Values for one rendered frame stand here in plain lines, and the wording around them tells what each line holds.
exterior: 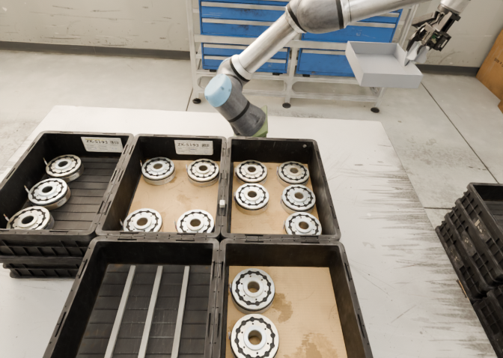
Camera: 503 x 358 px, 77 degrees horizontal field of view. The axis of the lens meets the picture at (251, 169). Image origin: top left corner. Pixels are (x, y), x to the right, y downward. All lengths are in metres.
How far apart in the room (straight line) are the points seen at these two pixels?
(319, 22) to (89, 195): 0.87
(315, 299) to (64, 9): 3.70
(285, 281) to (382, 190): 0.63
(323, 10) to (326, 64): 1.82
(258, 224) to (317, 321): 0.30
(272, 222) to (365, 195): 0.47
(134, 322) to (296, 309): 0.37
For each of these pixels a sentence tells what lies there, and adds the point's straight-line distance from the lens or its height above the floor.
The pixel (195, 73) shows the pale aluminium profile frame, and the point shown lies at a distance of 2.86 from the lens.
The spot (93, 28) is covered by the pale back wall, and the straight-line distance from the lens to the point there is 3.98.
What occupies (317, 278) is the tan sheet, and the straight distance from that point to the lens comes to 0.87.
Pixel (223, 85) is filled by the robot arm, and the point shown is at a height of 1.01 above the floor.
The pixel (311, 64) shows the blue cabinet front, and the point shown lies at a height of 0.41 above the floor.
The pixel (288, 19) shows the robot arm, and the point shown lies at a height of 1.21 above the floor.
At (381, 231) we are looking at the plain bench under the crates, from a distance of 1.19.
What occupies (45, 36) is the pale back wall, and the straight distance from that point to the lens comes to 4.26.
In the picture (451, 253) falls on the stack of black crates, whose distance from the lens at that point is 1.86.
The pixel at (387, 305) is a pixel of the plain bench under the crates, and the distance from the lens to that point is 1.05.
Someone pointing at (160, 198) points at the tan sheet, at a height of 0.83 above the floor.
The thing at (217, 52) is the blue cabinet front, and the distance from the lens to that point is 2.78.
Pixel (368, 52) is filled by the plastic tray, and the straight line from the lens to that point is 1.45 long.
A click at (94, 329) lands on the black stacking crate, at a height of 0.83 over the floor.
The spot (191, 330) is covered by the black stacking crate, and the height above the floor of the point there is 0.83.
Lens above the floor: 1.58
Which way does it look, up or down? 43 degrees down
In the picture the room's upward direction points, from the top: 4 degrees clockwise
